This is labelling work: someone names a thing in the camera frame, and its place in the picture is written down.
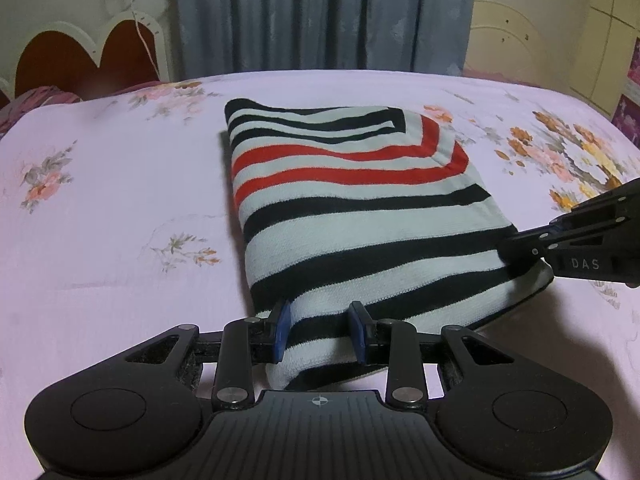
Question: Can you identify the pink poster on wardrobe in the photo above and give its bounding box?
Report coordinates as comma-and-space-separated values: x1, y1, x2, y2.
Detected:
612, 38, 640, 148

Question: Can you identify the red heart-shaped headboard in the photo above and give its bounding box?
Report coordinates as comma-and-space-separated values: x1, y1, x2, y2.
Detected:
1, 10, 170, 104

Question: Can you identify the striped black red white sweater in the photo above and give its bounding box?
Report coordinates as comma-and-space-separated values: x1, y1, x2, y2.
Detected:
224, 99, 552, 390

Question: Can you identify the cream round headboard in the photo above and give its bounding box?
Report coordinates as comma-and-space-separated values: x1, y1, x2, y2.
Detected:
462, 0, 566, 92

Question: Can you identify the cream wardrobe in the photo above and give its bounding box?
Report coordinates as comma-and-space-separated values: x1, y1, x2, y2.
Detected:
570, 0, 639, 118

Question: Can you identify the pink floral bed sheet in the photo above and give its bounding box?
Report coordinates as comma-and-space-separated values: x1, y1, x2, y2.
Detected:
1, 70, 639, 479

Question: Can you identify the blue grey curtain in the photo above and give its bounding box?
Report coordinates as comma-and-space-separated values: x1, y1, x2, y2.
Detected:
177, 0, 473, 77

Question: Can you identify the maroon pillow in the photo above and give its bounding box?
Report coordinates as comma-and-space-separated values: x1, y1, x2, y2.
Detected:
1, 81, 165, 138

